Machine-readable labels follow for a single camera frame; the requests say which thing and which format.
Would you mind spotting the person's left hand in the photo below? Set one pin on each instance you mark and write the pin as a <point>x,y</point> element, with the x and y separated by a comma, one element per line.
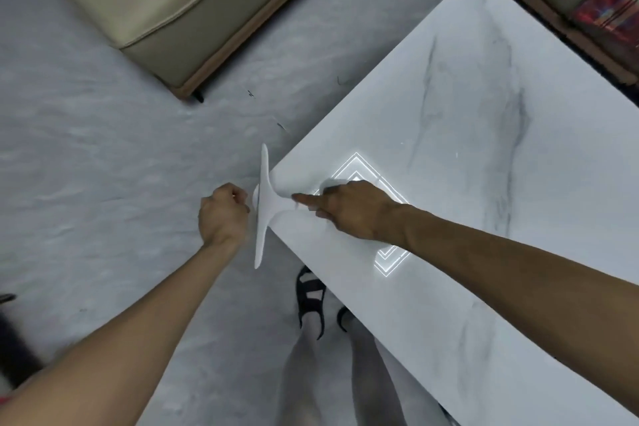
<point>224,216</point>

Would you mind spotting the person's right hand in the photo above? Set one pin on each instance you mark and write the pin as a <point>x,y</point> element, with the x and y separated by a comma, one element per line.
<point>359,208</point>

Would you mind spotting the white squeegee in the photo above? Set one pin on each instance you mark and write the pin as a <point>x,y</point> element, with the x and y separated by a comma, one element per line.
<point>267,201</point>

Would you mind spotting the person's left forearm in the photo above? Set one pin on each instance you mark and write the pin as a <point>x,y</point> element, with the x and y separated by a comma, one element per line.
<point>125,341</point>

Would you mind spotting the person's right forearm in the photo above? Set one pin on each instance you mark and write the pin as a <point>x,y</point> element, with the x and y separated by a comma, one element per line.
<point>524,281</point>

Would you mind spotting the person's left black sandal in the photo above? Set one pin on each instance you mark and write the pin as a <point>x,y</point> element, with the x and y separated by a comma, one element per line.
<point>309,286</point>

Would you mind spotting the person's black sandal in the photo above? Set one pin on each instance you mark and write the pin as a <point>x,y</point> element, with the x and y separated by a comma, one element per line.
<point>342,318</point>
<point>309,286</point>

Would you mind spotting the person's right black sandal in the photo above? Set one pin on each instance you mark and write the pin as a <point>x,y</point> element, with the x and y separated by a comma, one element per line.
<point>342,318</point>

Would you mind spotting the person's right leg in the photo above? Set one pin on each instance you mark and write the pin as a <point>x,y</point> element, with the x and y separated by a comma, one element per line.
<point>369,381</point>

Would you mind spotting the person's leg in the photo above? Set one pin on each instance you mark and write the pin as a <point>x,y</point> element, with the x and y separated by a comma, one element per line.
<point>299,381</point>
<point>369,381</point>

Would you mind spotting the person's left leg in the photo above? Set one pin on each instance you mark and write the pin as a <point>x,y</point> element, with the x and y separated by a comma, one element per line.
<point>299,381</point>

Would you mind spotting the white marble table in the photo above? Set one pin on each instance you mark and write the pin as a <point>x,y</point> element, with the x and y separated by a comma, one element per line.
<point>474,91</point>

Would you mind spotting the red plaid blanket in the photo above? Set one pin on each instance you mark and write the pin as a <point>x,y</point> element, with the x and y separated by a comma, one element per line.
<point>609,11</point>

